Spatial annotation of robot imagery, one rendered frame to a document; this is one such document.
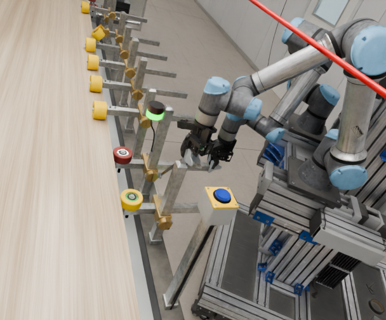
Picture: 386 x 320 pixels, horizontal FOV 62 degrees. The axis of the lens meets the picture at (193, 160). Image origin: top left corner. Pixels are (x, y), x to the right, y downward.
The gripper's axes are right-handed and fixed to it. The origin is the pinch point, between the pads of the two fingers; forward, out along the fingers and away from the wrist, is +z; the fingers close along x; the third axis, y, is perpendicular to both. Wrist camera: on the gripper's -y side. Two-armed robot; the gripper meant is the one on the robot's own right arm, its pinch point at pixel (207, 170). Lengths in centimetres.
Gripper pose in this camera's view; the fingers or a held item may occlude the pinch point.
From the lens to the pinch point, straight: 152.6
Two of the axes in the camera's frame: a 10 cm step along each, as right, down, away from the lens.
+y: 9.2, 0.3, 4.0
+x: -2.8, -6.5, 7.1
